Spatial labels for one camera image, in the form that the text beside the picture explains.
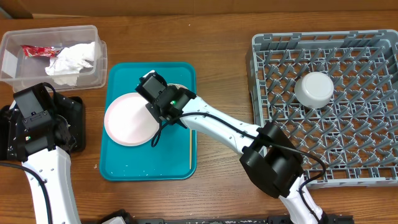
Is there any large pink plate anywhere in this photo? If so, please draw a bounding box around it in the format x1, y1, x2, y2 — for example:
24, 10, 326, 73
104, 93, 159, 146

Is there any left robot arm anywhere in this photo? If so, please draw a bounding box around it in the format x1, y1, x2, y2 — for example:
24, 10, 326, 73
19, 147, 81, 224

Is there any pink saucer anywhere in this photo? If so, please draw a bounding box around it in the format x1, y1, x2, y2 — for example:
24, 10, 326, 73
167, 83, 189, 93

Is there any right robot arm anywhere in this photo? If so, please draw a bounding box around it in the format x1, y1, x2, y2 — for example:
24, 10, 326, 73
140, 86, 328, 223

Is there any clear plastic bin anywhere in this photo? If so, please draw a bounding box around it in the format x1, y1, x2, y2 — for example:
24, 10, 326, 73
1, 25, 108, 92

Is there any teal serving tray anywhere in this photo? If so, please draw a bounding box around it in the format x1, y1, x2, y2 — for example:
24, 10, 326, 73
99, 62, 197, 181

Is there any white napkin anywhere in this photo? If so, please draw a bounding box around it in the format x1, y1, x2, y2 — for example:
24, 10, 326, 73
45, 57, 93, 86
62, 42, 95, 68

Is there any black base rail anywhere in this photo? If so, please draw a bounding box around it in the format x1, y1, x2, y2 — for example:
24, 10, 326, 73
99, 208, 355, 224

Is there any grey small bowl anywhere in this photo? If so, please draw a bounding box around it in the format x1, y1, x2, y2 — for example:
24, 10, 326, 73
294, 72, 335, 109

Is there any red snack wrapper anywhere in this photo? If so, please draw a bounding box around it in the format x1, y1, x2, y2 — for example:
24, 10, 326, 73
21, 45, 63, 57

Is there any wooden chopstick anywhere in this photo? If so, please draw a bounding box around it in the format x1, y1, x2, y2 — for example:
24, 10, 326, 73
189, 130, 192, 170

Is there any grey dishwasher rack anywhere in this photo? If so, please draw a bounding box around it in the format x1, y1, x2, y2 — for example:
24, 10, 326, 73
246, 30, 397, 189

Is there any black rectangular tray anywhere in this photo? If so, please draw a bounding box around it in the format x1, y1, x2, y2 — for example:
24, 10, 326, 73
1, 93, 86, 162

